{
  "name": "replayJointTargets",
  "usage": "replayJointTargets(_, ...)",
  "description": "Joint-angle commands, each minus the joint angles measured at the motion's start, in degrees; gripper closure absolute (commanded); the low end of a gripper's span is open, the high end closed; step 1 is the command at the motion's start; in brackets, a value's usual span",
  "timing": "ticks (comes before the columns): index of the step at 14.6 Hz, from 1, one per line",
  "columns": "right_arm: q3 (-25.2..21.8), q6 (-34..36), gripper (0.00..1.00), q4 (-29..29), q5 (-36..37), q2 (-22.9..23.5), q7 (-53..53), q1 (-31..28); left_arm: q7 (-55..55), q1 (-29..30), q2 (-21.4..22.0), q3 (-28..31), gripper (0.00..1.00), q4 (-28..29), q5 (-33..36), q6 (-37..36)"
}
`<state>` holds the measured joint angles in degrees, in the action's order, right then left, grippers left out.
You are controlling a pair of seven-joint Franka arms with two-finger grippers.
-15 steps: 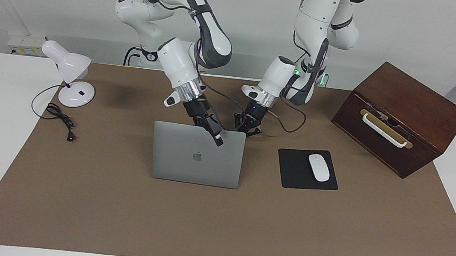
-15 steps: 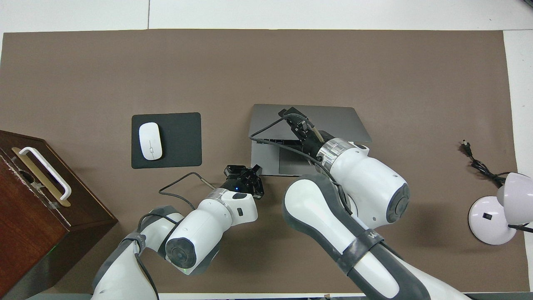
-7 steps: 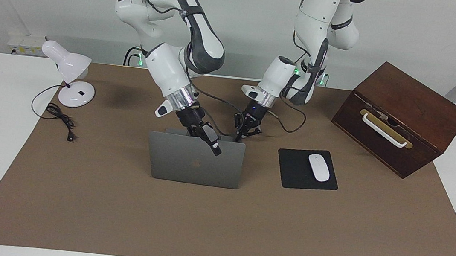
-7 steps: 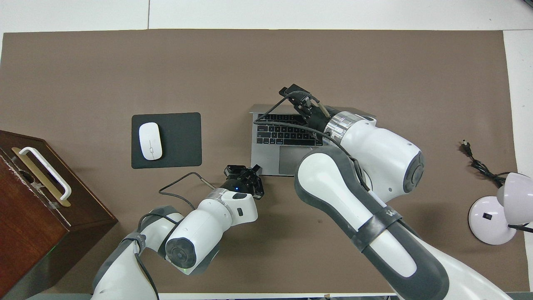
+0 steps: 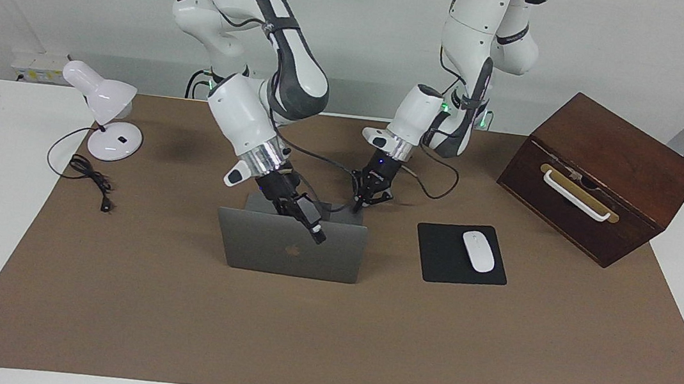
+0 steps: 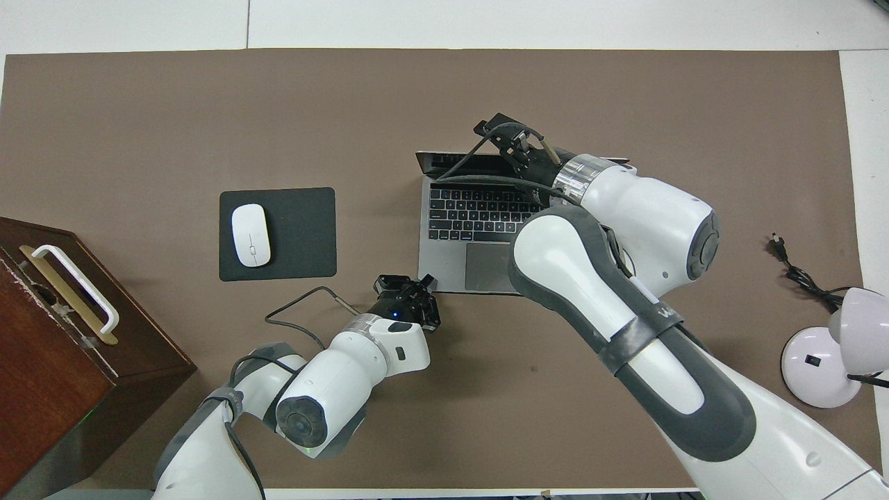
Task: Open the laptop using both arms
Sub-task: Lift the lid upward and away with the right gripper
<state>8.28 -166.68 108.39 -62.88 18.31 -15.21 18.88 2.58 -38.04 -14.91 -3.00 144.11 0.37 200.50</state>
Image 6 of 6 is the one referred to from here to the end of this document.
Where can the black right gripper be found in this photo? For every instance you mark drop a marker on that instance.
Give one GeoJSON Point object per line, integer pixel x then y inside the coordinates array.
{"type": "Point", "coordinates": [538, 163]}

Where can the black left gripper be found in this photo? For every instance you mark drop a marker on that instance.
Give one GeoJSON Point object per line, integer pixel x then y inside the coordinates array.
{"type": "Point", "coordinates": [396, 304]}

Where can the silver grey laptop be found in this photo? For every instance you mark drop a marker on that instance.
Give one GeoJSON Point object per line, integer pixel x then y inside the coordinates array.
{"type": "Point", "coordinates": [458, 229]}

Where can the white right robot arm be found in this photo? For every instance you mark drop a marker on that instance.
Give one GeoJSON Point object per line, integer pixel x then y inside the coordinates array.
{"type": "Point", "coordinates": [625, 292]}

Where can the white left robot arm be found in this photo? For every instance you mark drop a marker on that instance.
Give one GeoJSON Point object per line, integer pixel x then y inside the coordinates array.
{"type": "Point", "coordinates": [347, 375]}

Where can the brown table mat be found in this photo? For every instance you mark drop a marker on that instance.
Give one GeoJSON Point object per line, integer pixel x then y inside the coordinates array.
{"type": "Point", "coordinates": [486, 83]}

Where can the black mouse pad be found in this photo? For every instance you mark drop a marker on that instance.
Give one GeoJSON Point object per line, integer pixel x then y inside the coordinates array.
{"type": "Point", "coordinates": [302, 236]}

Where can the white computer mouse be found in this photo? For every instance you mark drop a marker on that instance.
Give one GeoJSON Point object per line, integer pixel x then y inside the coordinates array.
{"type": "Point", "coordinates": [250, 236]}

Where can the white desk lamp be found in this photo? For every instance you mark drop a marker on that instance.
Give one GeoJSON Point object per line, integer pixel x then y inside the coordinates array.
{"type": "Point", "coordinates": [806, 361]}

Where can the dark brown wooden box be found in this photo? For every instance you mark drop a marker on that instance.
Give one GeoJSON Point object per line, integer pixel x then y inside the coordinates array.
{"type": "Point", "coordinates": [42, 375]}

